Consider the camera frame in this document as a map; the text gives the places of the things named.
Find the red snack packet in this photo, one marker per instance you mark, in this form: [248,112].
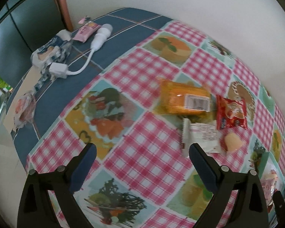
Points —
[231,113]

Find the orange snack packet with barcode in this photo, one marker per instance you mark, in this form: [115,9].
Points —
[182,99]

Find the white printed snack packet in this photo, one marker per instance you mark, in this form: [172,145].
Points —
[203,134]

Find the mint green tray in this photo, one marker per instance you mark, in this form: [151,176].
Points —
[268,162]

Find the blue white crumpled wrapper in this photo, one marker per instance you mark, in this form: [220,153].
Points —
[55,50]

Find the pink strawberry snack packet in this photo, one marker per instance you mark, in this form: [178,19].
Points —
[269,182]

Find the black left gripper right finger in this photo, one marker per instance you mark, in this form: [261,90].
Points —
[249,209]

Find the small yellow round snack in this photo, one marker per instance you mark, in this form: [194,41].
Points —
[233,142]

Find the pink white empty wrapper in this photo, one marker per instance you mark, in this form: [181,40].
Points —
[25,110]

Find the small pink candy packet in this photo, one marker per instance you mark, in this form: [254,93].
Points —
[86,30]

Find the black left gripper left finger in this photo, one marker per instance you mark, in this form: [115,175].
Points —
[35,208]

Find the pink checkered fruit tablecloth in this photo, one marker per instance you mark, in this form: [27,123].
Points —
[140,177]

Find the pink wooden post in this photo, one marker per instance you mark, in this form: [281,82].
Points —
[64,13]

